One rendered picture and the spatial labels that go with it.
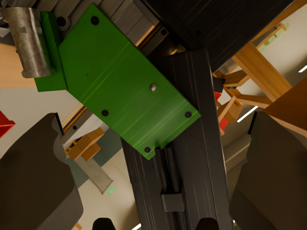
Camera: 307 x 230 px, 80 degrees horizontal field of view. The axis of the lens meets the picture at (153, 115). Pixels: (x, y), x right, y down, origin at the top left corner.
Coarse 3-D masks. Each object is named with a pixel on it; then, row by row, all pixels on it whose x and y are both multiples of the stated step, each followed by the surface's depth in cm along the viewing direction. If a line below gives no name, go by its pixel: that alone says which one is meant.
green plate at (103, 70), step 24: (96, 24) 23; (72, 48) 25; (96, 48) 24; (120, 48) 24; (72, 72) 26; (96, 72) 26; (120, 72) 26; (144, 72) 25; (96, 96) 27; (120, 96) 27; (144, 96) 27; (168, 96) 27; (120, 120) 28; (144, 120) 28; (168, 120) 28; (192, 120) 28; (144, 144) 29
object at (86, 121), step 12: (156, 36) 35; (168, 36) 35; (144, 48) 36; (156, 48) 36; (168, 48) 43; (84, 108) 41; (72, 120) 42; (84, 120) 41; (96, 120) 49; (72, 132) 42; (84, 132) 49
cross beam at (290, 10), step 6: (300, 0) 46; (306, 0) 45; (288, 6) 51; (294, 6) 50; (300, 6) 48; (282, 12) 55; (288, 12) 53; (276, 18) 60; (282, 18) 57; (270, 24) 65; (276, 24) 62; (264, 30) 71; (258, 36) 79
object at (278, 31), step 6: (282, 24) 723; (288, 24) 729; (276, 30) 729; (282, 30) 735; (270, 36) 736; (276, 36) 743; (264, 42) 747; (270, 42) 744; (258, 48) 757; (264, 48) 753; (222, 66) 783; (228, 72) 782
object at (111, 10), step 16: (16, 0) 24; (32, 0) 24; (48, 0) 24; (64, 0) 24; (80, 0) 24; (96, 0) 24; (112, 0) 24; (128, 0) 24; (64, 16) 25; (80, 16) 25; (112, 16) 25; (64, 32) 26
